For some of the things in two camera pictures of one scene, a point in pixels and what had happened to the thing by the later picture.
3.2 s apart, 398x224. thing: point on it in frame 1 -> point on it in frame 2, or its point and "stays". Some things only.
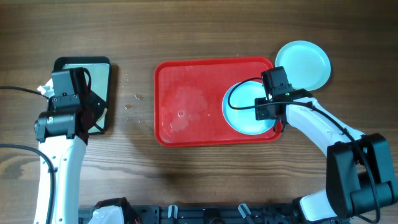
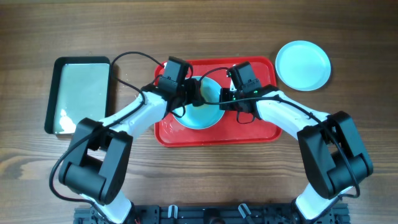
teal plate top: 306,65 stays
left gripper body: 101,104 -> 190,95
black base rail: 206,214 stays
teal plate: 245,121 -> 204,117
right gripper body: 262,111 -> 227,96
